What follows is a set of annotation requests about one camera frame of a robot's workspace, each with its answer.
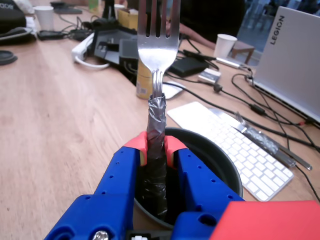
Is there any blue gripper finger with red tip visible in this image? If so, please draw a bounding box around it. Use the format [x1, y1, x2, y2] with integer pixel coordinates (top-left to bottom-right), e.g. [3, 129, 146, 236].
[43, 131, 149, 240]
[163, 136, 246, 240]

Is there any metal fork with taped handle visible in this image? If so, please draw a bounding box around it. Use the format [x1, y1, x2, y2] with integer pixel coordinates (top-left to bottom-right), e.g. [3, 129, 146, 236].
[136, 0, 181, 221]

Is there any tall gray cup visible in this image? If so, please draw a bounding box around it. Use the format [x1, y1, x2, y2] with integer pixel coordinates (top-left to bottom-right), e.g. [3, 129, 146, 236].
[133, 127, 244, 230]

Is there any white keyboard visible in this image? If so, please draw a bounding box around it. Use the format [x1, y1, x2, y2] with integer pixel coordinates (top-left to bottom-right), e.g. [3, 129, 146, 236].
[166, 101, 295, 202]

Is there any white computer mouse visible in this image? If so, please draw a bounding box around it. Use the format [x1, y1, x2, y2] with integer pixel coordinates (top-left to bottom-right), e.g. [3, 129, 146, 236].
[162, 80, 186, 101]

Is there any small white card pack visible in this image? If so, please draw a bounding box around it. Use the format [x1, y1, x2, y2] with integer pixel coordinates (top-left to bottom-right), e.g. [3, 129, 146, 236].
[197, 68, 222, 84]

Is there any yellow drink can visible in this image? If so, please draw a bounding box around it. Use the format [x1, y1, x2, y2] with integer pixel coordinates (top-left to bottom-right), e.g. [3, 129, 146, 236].
[135, 59, 155, 101]

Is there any black flat box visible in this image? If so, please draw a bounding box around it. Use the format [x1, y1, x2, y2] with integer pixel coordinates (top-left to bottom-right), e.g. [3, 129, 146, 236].
[169, 57, 210, 78]

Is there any silver slim adapter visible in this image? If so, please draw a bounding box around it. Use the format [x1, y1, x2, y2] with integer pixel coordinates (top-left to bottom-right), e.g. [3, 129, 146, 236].
[215, 57, 245, 69]

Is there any white paper cup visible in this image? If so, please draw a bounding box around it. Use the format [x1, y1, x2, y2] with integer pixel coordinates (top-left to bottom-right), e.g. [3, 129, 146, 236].
[213, 33, 238, 59]
[33, 5, 55, 32]

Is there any silver Legion laptop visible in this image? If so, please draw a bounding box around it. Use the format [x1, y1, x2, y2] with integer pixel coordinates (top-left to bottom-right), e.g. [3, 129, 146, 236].
[249, 5, 320, 124]

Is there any black keyboard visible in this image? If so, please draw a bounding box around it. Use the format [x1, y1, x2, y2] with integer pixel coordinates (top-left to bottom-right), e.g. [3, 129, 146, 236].
[93, 26, 141, 76]

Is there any person in dark shirt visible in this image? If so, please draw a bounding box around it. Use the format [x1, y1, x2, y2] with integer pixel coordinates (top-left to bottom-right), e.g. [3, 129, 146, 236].
[178, 0, 247, 50]

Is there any black phone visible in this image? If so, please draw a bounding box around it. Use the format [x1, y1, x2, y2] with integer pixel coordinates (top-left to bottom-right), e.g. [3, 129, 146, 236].
[36, 29, 66, 41]

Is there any black round lid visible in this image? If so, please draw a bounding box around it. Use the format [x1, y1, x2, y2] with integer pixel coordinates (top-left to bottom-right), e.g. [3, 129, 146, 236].
[0, 49, 19, 66]

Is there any tan cardboard box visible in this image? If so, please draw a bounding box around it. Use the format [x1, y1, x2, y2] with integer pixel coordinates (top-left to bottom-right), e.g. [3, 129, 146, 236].
[117, 8, 140, 31]

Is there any black bottle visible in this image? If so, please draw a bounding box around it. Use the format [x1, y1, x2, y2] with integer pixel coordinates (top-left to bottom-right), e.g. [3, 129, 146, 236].
[103, 0, 116, 20]

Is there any green drink can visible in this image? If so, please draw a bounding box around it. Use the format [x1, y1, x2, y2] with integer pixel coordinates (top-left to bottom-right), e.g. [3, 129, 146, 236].
[87, 0, 101, 14]

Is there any black fabric bag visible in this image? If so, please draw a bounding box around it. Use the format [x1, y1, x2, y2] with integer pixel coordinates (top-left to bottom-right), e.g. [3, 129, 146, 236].
[0, 0, 37, 46]

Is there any knife with taped handle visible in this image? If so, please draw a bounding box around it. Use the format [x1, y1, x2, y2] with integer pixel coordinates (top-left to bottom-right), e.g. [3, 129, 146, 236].
[209, 107, 297, 168]

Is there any red camera mount bracket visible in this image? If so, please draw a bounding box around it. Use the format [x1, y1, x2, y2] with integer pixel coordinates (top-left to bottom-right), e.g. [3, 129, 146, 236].
[209, 199, 320, 240]

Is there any black cable with inline plug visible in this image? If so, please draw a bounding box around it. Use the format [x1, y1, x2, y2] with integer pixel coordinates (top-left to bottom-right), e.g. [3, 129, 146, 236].
[161, 73, 315, 141]

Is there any bare metal utensil handle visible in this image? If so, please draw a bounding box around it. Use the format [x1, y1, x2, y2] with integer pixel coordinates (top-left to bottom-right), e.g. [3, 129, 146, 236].
[278, 145, 314, 172]

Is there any white power strip with cable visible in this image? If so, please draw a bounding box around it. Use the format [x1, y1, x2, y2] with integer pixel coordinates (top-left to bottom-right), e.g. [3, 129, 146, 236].
[71, 32, 111, 72]

